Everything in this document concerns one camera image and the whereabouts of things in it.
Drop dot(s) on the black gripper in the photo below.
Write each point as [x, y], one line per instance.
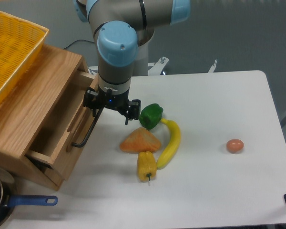
[111, 100]

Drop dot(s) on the wooden top drawer black handle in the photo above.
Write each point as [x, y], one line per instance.
[67, 123]

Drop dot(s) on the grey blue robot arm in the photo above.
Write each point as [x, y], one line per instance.
[142, 15]

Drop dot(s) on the wooden drawer cabinet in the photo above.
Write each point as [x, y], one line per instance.
[25, 110]

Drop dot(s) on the green bell pepper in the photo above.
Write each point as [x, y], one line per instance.
[150, 116]

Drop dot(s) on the yellow bell pepper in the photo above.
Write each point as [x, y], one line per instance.
[146, 166]

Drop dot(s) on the yellow banana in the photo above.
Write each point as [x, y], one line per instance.
[173, 145]

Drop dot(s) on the yellow plastic basket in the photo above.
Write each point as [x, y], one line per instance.
[20, 43]

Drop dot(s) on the brown egg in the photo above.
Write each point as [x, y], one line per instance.
[234, 145]

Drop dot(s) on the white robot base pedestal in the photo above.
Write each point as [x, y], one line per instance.
[143, 59]

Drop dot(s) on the white table bracket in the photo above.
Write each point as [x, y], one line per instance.
[213, 67]

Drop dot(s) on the blue handled dark pan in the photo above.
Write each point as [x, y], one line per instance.
[9, 197]

